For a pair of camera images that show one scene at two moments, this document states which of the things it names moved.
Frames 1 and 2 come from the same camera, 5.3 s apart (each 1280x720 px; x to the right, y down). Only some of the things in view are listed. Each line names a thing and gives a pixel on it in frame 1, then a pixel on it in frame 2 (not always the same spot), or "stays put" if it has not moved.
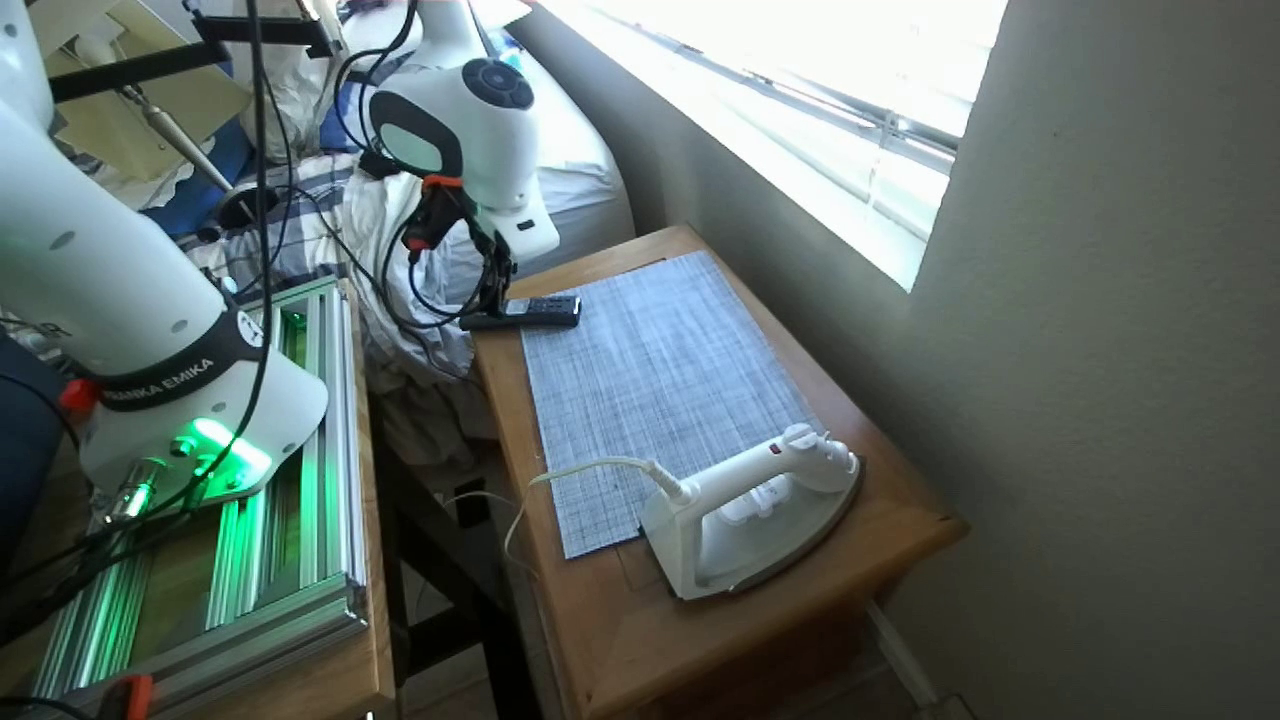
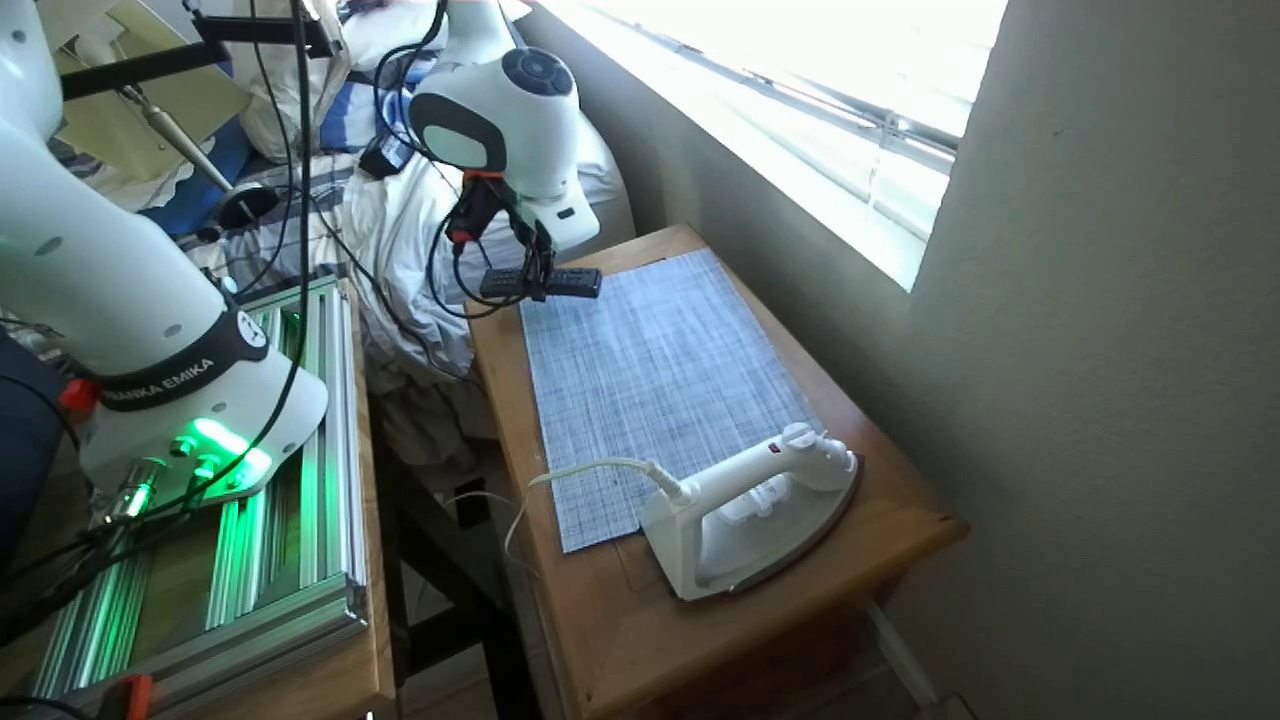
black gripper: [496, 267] to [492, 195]
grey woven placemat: [650, 372] stays put
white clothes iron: [750, 519] stays put
